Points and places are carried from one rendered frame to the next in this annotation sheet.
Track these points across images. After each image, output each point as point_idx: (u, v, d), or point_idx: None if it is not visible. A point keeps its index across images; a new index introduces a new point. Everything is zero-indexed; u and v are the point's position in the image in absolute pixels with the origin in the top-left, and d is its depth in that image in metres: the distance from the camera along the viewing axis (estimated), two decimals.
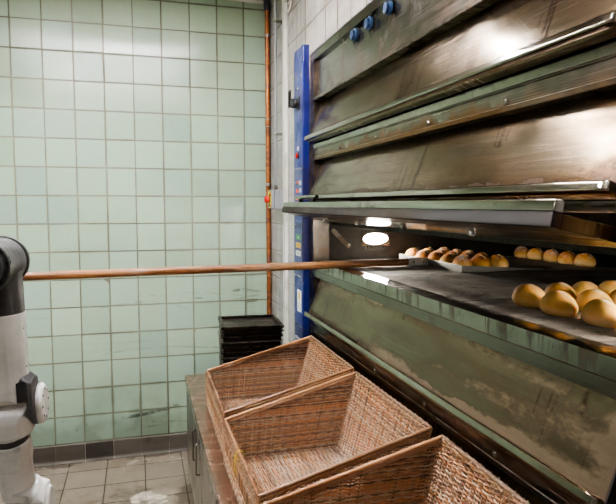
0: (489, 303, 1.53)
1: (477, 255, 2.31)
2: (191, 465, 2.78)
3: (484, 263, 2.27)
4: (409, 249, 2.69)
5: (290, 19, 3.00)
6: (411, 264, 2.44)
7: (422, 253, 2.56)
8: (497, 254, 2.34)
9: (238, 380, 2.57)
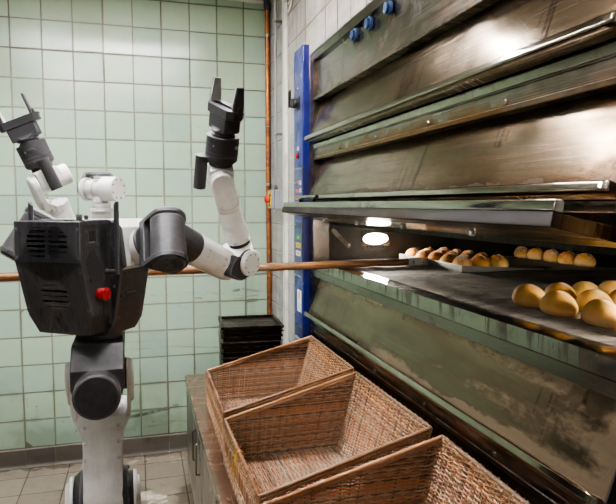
0: (489, 303, 1.53)
1: (477, 255, 2.31)
2: (191, 465, 2.78)
3: (484, 263, 2.27)
4: (409, 249, 2.69)
5: (290, 19, 3.00)
6: (411, 264, 2.44)
7: (422, 253, 2.56)
8: (497, 254, 2.34)
9: (238, 380, 2.57)
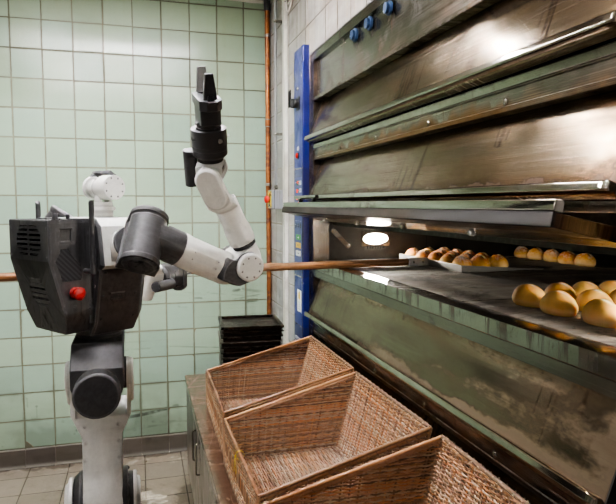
0: (489, 303, 1.53)
1: (477, 255, 2.31)
2: (191, 465, 2.78)
3: (484, 263, 2.27)
4: (409, 249, 2.69)
5: (290, 19, 3.00)
6: (411, 264, 2.44)
7: (422, 253, 2.56)
8: (497, 254, 2.34)
9: (238, 380, 2.57)
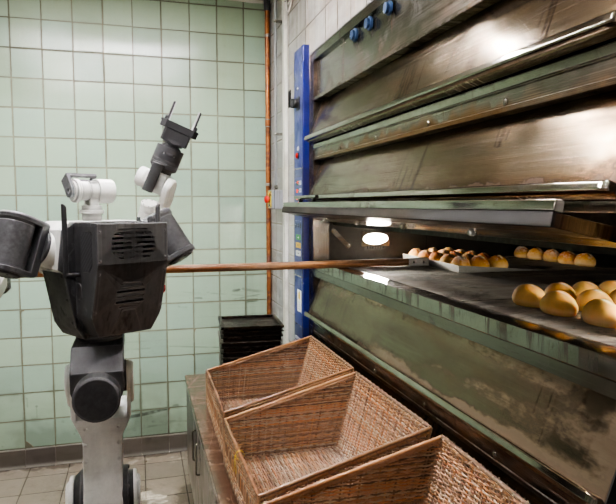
0: (489, 303, 1.53)
1: (476, 255, 2.30)
2: (191, 465, 2.78)
3: (483, 263, 2.25)
4: (412, 249, 2.69)
5: (290, 19, 3.00)
6: (411, 264, 2.44)
7: (424, 253, 2.56)
8: (497, 254, 2.32)
9: (238, 380, 2.57)
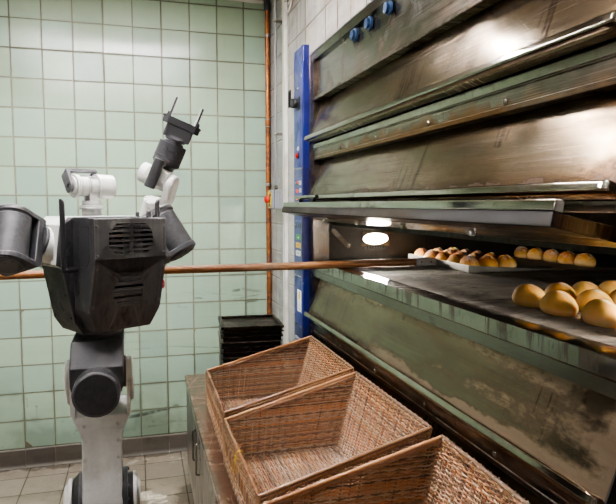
0: (489, 303, 1.53)
1: (485, 255, 2.31)
2: (191, 465, 2.78)
3: (491, 263, 2.26)
4: (418, 249, 2.69)
5: (290, 19, 3.00)
6: (419, 264, 2.45)
7: (430, 253, 2.56)
8: (505, 254, 2.33)
9: (238, 380, 2.57)
